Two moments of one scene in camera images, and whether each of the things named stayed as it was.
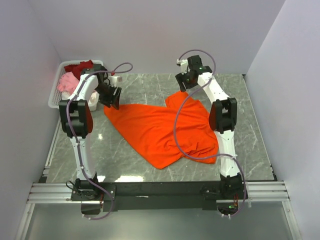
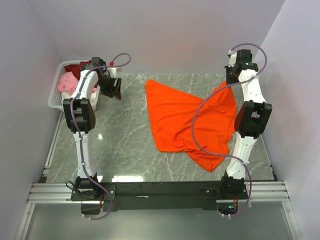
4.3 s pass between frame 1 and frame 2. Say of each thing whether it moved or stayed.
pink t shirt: stayed
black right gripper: moved
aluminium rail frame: stayed
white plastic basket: stayed
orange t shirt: moved
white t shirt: stayed
